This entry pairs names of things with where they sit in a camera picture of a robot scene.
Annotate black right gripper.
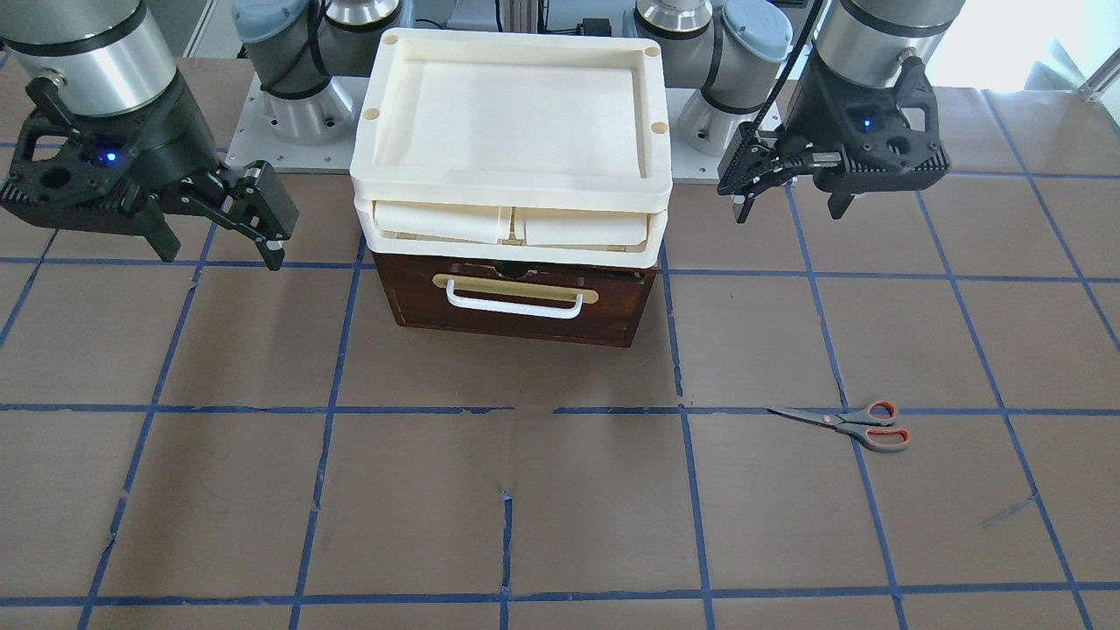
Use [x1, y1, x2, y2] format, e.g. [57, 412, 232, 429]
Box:
[131, 74, 299, 271]

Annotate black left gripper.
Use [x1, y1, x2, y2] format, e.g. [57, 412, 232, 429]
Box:
[717, 52, 876, 224]

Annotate dark wooden drawer box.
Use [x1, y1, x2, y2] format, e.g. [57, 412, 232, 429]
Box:
[373, 254, 659, 348]

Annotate white drawer handle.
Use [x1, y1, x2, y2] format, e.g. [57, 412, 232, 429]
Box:
[445, 278, 585, 319]

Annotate grey orange scissors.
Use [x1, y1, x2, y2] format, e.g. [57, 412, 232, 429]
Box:
[766, 399, 911, 453]

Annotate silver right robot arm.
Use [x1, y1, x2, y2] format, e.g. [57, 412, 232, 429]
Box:
[3, 1, 416, 270]

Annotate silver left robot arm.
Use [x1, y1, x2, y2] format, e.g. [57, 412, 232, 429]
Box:
[623, 1, 963, 223]

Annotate cream lower tray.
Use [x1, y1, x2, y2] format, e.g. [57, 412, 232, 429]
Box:
[353, 197, 669, 268]

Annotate cream plastic tray lid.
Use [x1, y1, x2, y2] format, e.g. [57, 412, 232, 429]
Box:
[349, 28, 673, 213]

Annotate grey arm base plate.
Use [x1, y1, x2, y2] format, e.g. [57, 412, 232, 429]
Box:
[227, 76, 368, 174]

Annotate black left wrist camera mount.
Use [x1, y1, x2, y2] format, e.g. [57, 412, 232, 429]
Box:
[812, 48, 949, 220]

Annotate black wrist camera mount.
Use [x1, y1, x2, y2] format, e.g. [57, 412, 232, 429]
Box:
[812, 48, 949, 220]
[3, 70, 180, 262]

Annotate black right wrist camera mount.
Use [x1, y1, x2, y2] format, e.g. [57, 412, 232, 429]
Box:
[3, 70, 180, 262]

